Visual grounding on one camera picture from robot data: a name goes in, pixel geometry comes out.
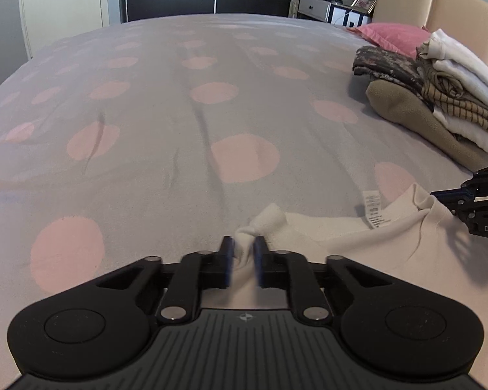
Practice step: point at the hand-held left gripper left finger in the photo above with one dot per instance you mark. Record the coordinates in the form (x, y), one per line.
(229, 260)

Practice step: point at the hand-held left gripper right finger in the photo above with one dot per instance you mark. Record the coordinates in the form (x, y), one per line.
(259, 262)

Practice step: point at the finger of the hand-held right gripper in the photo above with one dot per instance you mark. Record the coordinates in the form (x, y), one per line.
(484, 187)
(484, 211)

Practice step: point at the white shirt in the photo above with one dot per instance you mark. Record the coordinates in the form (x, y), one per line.
(349, 235)

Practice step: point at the brown striped folded garment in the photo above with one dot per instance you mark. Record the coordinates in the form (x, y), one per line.
(451, 97)

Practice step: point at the tan folded garment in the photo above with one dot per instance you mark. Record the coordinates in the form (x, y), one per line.
(398, 107)

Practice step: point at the camouflage folded garment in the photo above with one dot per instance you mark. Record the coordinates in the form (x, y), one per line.
(384, 67)

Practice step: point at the pink pillow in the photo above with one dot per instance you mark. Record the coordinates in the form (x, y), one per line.
(390, 34)

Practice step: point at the beige padded headboard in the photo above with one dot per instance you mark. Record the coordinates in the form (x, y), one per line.
(451, 8)

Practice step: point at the white nightstand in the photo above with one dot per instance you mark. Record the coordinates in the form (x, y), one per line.
(313, 8)

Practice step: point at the white door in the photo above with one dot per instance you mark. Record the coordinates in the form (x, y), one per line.
(57, 0)

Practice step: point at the photo frame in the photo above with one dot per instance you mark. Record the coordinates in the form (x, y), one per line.
(364, 3)

